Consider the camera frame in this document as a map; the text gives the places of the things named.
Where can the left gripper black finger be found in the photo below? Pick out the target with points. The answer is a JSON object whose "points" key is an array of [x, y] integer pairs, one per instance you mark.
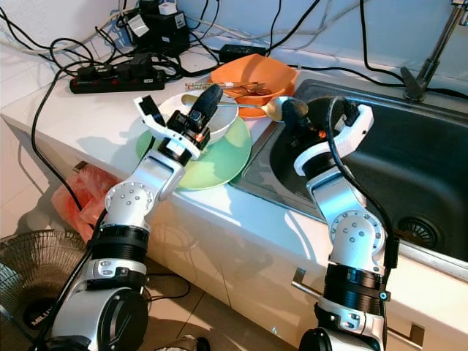
{"points": [[216, 99], [203, 108]]}

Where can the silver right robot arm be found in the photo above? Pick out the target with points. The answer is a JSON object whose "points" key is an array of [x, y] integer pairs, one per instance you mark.
{"points": [[355, 234]]}

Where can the steel faucet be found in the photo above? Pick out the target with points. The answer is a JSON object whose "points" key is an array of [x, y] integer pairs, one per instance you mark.
{"points": [[428, 66]]}

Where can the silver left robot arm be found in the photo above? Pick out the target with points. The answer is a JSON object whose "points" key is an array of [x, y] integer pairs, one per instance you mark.
{"points": [[124, 212]]}

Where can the orange plastic bowl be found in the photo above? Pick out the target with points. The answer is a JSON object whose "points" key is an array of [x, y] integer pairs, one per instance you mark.
{"points": [[256, 69]]}

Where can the black power strip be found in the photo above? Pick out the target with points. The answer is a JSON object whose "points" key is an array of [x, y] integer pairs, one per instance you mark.
{"points": [[117, 79]]}

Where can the white kitchen base cabinet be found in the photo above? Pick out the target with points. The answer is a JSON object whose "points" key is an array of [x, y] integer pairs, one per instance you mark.
{"points": [[256, 270]]}

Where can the black power adapter block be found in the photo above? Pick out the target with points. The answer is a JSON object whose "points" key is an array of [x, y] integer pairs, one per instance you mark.
{"points": [[157, 29]]}

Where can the stainless steel sink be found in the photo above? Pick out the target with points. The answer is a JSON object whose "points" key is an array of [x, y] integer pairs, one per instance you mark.
{"points": [[424, 168]]}

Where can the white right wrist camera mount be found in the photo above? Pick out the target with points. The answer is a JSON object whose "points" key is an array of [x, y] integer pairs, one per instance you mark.
{"points": [[351, 135]]}

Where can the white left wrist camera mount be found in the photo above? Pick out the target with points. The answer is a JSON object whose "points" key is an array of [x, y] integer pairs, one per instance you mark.
{"points": [[145, 108]]}

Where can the light green plate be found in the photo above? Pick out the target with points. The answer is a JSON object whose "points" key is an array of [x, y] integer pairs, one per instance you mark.
{"points": [[219, 164]]}

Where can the red plastic bag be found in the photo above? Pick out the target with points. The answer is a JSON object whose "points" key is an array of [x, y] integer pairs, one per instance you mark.
{"points": [[77, 201]]}

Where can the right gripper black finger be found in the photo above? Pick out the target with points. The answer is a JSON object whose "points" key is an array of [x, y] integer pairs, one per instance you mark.
{"points": [[303, 111], [290, 112]]}

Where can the metal spoon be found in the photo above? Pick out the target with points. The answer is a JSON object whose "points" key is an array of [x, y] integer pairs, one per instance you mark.
{"points": [[274, 108]]}

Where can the black floor fan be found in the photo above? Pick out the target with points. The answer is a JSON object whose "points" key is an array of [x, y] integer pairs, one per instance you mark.
{"points": [[22, 292]]}

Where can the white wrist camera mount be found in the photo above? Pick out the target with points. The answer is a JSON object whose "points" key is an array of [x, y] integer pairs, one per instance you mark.
{"points": [[351, 135], [145, 108]]}

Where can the orange plastic plate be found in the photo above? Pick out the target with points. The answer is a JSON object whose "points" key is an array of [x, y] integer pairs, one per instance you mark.
{"points": [[252, 110]]}

